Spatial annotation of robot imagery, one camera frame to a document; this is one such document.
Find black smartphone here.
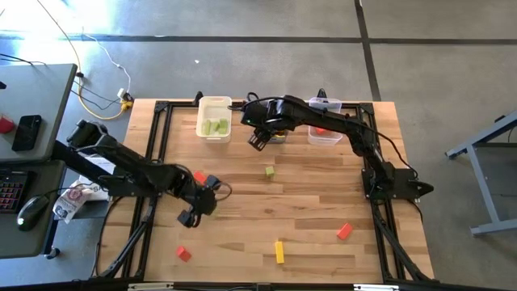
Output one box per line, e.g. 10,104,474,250
11,114,43,153

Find clear plastic bin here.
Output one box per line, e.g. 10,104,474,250
307,96,343,146

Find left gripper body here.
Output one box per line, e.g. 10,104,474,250
177,174,223,229

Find silver metal bracket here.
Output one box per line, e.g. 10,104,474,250
353,284,401,291
127,282,174,291

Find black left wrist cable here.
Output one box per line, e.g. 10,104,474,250
213,181,233,203

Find light grey desk top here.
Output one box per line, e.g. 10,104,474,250
0,63,78,162

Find white printed plastic bag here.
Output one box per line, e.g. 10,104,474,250
52,155,118,224

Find red object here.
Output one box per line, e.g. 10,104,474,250
0,114,16,135

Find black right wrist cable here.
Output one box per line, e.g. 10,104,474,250
228,91,284,112

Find black aluminium table frame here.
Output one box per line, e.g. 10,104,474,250
90,99,435,284

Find grey metal table frame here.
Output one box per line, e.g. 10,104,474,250
445,111,517,237

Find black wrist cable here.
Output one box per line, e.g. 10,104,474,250
213,181,233,203
228,91,284,112

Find dark grey desk top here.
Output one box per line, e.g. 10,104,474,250
0,159,68,259

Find backlit black keyboard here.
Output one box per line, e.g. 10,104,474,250
0,169,29,214

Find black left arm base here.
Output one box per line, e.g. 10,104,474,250
99,173,165,198

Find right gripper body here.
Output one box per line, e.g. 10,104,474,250
246,120,288,153

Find black desk beam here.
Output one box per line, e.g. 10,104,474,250
50,139,102,183

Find white cable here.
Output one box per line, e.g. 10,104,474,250
80,32,132,96

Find yellow extension cable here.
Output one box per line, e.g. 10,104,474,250
35,0,134,121

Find white plastic bin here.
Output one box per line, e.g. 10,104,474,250
195,95,233,144

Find black computer mouse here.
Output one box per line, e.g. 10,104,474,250
15,195,50,232

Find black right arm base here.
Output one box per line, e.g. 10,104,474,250
361,167,435,202

